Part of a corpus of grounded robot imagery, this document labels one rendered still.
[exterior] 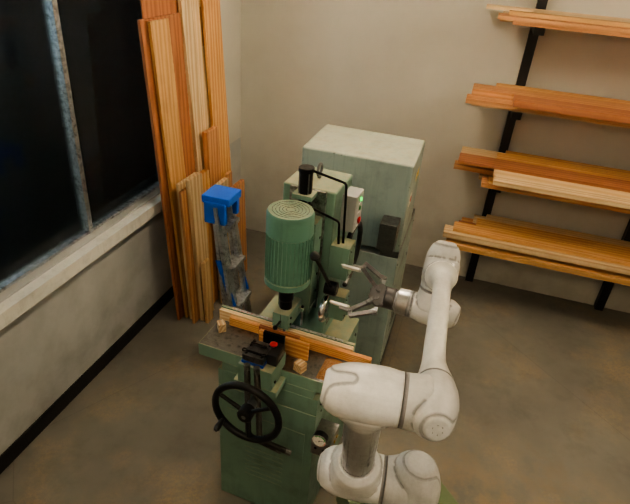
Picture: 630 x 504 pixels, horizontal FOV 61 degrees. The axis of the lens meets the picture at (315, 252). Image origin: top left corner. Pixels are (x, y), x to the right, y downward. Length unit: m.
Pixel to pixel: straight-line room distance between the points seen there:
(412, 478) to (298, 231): 0.87
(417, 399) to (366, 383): 0.12
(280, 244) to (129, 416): 1.67
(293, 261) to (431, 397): 0.85
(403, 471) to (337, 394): 0.59
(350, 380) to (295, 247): 0.74
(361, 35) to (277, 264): 2.50
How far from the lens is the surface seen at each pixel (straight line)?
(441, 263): 1.68
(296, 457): 2.43
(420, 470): 1.80
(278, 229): 1.86
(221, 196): 2.81
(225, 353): 2.19
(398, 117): 4.16
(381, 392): 1.25
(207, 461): 2.98
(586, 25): 3.50
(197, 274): 3.59
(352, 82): 4.17
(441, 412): 1.24
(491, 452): 3.25
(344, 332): 2.47
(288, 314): 2.10
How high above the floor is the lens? 2.35
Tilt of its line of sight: 31 degrees down
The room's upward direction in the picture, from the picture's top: 5 degrees clockwise
